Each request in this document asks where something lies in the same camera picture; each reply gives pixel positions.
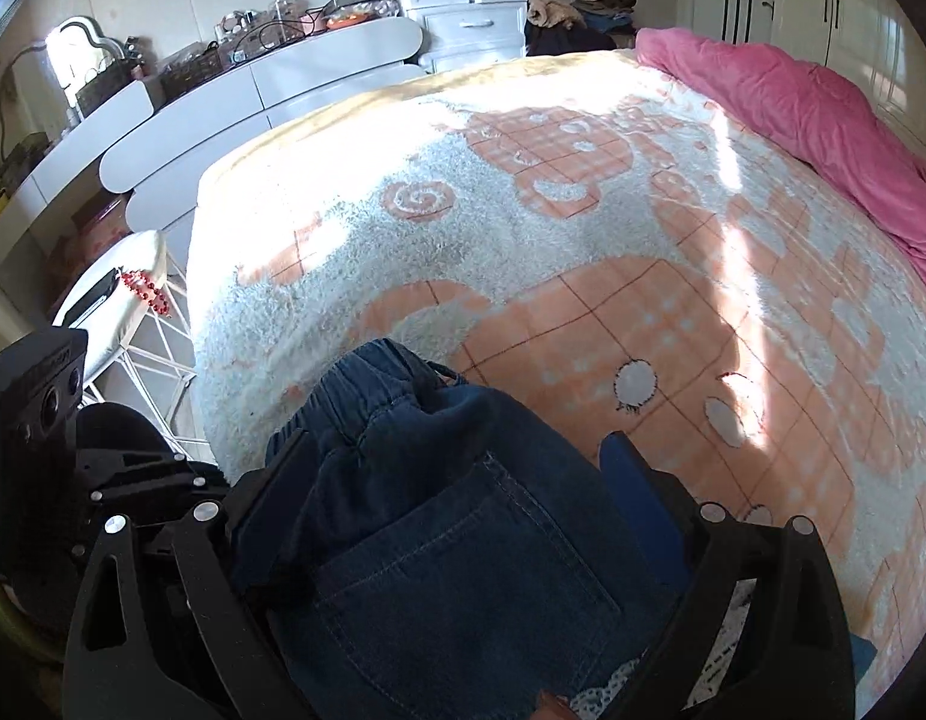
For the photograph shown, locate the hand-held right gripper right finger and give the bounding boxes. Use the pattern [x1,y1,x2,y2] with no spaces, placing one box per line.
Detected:
[599,431,858,720]

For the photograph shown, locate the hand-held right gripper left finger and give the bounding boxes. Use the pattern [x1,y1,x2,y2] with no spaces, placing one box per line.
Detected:
[61,427,329,720]

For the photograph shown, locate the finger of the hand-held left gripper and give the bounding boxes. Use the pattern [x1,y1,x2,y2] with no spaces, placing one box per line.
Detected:
[76,450,229,533]

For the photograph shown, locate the blue denim pants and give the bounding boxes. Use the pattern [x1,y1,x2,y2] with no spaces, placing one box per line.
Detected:
[230,337,696,720]

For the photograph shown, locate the black flat device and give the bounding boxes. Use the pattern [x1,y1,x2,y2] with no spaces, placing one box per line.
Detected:
[61,270,124,325]

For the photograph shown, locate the pink storage box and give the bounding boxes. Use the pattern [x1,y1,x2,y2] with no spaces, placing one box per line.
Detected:
[46,199,134,280]

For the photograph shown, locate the beige lace-trimmed sheet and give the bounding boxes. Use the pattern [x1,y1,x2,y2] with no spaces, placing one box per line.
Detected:
[571,585,749,720]

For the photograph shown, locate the white and orange printed blanket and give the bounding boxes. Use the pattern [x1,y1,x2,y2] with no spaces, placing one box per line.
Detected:
[185,49,926,698]

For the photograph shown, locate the dark storage basket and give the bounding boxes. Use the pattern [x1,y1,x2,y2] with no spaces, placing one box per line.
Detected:
[158,45,225,96]
[76,60,135,111]

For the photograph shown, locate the lit vanity mirror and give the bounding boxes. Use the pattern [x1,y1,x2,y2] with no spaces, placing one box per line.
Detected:
[46,15,124,100]

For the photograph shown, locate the pink duvet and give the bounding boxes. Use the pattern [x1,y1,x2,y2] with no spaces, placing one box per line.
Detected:
[635,26,926,290]

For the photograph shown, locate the white dresser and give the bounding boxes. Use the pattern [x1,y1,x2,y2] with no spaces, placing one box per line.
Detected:
[0,15,426,278]

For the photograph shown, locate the dark blue garment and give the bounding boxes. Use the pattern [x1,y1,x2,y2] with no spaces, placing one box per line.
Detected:
[524,19,618,57]

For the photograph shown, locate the tan fuzzy garment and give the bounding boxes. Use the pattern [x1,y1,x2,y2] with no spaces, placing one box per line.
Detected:
[526,0,584,31]

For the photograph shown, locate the pile of folded clothes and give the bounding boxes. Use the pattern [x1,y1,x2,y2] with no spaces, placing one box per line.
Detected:
[571,0,638,35]

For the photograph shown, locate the bowl with orange contents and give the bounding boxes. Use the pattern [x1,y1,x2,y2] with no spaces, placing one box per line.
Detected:
[320,0,404,29]

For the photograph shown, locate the white drawer cabinet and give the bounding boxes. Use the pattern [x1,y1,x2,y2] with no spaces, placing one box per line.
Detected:
[376,0,531,76]

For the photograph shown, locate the white wardrobe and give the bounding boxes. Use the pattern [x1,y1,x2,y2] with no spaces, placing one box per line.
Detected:
[676,0,926,158]

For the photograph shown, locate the red bead string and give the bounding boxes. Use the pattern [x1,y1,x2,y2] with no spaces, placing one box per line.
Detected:
[119,268,175,316]

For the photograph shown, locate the white wire stool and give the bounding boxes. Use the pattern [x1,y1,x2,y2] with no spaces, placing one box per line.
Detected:
[50,229,201,443]

